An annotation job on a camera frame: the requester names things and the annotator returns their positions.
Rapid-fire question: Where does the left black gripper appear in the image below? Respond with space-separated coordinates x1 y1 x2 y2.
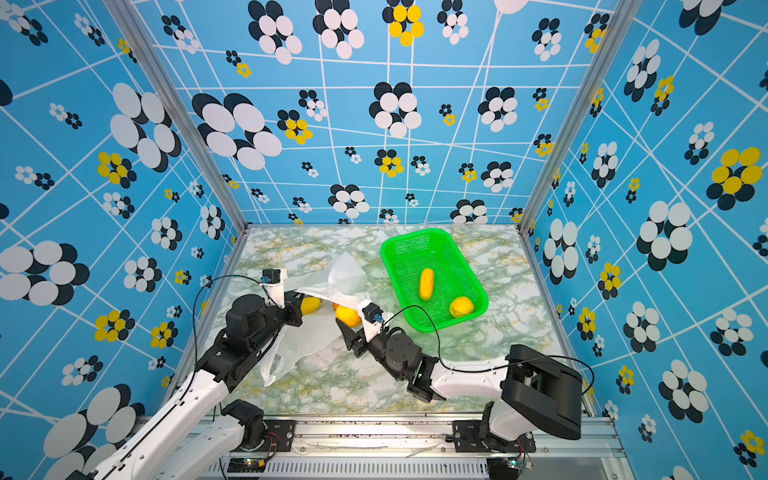
250 286 305 356

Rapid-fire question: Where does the white plastic bag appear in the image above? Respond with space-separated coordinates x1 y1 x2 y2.
259 253 371 386

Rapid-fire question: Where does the orange yellow papaya fruit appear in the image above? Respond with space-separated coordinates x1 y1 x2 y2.
418 268 435 301

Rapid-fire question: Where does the yellow lemon fruit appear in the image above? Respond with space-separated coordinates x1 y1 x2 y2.
449 296 475 319

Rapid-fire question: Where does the yellow mango fruit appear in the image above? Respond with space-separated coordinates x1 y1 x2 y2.
301 296 323 316

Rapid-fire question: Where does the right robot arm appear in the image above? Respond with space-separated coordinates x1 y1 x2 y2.
336 320 583 441

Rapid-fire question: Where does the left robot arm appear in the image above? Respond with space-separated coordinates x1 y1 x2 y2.
58 291 304 479

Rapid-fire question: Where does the green plastic basket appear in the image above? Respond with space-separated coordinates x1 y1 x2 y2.
380 228 489 333

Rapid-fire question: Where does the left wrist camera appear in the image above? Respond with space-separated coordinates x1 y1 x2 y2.
260 268 287 309

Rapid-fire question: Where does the right black camera cable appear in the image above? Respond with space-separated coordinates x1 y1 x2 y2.
383 304 596 397

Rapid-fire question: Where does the black camera cable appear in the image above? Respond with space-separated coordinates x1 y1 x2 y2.
383 304 596 397
190 274 268 391

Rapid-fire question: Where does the left black camera cable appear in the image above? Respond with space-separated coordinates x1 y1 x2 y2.
190 274 268 391

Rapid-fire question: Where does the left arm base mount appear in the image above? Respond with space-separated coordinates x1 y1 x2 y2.
221 399 296 453

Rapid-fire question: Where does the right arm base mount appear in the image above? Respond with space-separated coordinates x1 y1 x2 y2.
446 420 536 454

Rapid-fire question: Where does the aluminium front rail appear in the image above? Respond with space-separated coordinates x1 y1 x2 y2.
143 413 637 480

